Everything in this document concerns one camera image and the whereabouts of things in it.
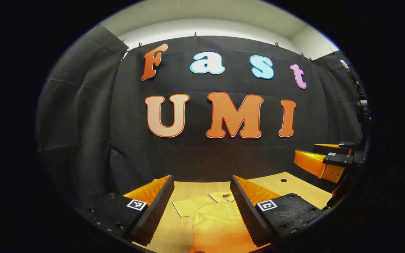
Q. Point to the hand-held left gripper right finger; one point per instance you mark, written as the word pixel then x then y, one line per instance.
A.
pixel 246 211

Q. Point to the orange polo T-shirt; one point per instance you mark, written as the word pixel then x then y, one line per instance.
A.
pixel 216 218

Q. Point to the black backdrop cloth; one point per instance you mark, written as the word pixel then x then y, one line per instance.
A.
pixel 202 154

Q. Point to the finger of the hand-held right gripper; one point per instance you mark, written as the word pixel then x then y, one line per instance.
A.
pixel 311 163
pixel 330 148

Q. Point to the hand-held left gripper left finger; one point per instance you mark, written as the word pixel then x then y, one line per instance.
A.
pixel 156 207

